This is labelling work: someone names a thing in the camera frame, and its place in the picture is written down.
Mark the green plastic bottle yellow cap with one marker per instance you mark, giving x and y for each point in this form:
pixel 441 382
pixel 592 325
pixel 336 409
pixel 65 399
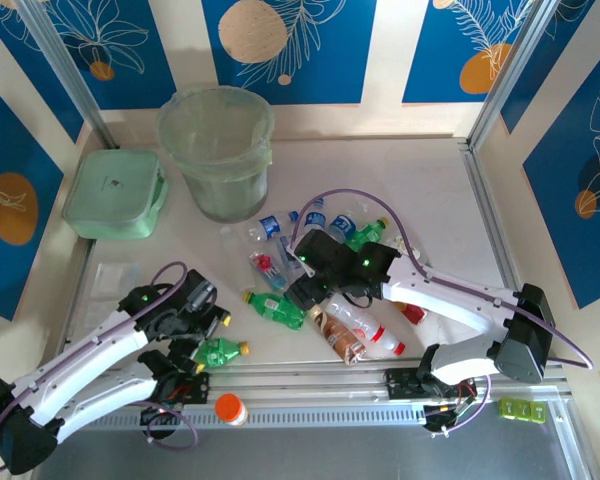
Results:
pixel 367 234
pixel 275 306
pixel 220 350

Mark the crushed bottle blue striped label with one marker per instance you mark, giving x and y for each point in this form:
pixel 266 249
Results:
pixel 285 255

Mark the brown label drink bottle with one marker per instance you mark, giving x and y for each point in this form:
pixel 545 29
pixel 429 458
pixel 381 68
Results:
pixel 337 340

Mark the clear bottle red flower label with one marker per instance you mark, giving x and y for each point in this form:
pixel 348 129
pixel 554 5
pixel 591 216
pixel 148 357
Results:
pixel 265 262

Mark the white bottle red cap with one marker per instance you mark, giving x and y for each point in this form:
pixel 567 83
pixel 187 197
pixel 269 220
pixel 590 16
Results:
pixel 370 330

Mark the tall clear plastic bottle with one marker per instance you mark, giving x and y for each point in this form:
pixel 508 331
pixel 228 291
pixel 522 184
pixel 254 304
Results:
pixel 228 245

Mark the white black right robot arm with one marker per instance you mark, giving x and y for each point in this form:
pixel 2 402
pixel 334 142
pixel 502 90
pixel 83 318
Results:
pixel 455 300

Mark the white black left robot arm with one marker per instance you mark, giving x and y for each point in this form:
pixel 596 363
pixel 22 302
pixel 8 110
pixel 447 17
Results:
pixel 80 352

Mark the translucent grey waste bin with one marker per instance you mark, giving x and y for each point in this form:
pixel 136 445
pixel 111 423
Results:
pixel 230 192

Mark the green plastic bin liner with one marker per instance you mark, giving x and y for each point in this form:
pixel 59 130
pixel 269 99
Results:
pixel 260 155

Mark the small bag white pieces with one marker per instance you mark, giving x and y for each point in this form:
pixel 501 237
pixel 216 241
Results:
pixel 405 245

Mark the clear plastic bag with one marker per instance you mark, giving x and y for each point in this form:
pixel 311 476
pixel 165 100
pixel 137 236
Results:
pixel 115 276
pixel 97 312

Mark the clear plastic wrapper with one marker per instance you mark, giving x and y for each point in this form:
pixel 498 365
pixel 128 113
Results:
pixel 362 206

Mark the white jar orange lid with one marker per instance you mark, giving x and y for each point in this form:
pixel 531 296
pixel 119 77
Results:
pixel 227 406

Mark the black wiring connector block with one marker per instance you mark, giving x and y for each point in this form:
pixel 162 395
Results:
pixel 437 417
pixel 157 416

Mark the pale green lunch box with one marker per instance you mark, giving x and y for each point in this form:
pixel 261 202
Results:
pixel 110 195

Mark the small yellow-green block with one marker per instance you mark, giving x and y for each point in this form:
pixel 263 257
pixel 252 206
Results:
pixel 537 411
pixel 507 409
pixel 522 410

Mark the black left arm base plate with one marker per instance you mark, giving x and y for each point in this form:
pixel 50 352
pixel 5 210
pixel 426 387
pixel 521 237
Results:
pixel 200 389

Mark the long aluminium mounting rail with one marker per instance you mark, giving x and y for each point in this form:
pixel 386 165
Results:
pixel 305 380

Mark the aluminium frame rail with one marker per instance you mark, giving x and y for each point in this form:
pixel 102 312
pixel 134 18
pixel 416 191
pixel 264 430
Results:
pixel 577 440
pixel 82 270
pixel 477 172

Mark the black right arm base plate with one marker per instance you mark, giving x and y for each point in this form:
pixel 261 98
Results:
pixel 402 384

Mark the aluminium frame post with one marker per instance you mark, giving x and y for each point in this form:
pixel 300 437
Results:
pixel 516 65
pixel 66 65

